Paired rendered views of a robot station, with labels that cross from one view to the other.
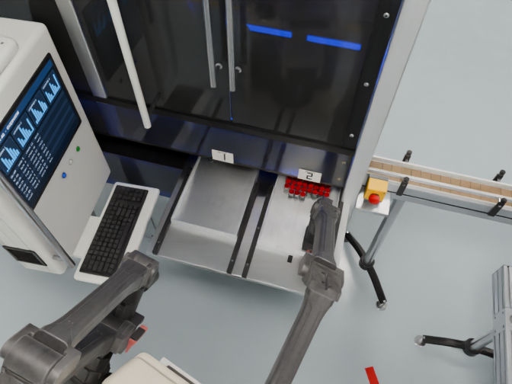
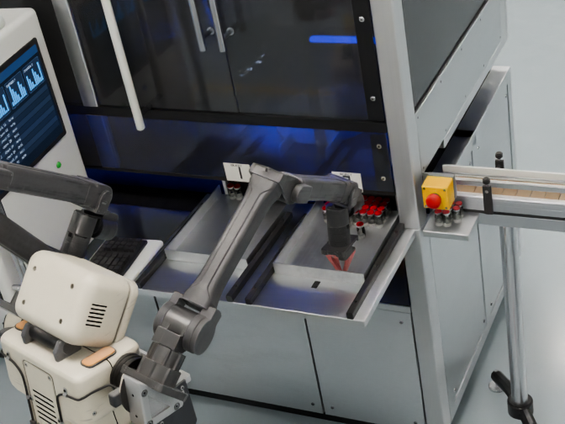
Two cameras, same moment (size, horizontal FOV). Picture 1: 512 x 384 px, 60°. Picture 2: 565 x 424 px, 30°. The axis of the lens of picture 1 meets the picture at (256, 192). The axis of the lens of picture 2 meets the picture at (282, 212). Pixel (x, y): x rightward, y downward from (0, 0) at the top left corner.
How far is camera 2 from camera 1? 1.63 m
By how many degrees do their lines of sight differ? 27
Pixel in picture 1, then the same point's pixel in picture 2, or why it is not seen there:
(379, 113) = (388, 55)
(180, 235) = (176, 269)
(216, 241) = not seen: hidden behind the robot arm
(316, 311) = (256, 193)
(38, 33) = (26, 14)
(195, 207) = (201, 242)
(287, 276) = (308, 301)
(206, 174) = (223, 210)
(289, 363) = (224, 244)
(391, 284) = not seen: outside the picture
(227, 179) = not seen: hidden behind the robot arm
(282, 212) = (316, 241)
